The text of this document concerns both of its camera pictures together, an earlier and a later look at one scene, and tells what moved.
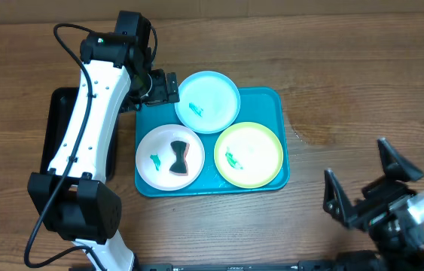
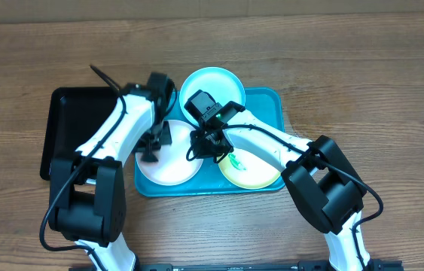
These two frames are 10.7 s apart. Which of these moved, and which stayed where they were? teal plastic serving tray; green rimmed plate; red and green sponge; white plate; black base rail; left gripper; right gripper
Moved: right gripper; red and green sponge; left gripper
Stayed: black base rail; teal plastic serving tray; white plate; green rimmed plate
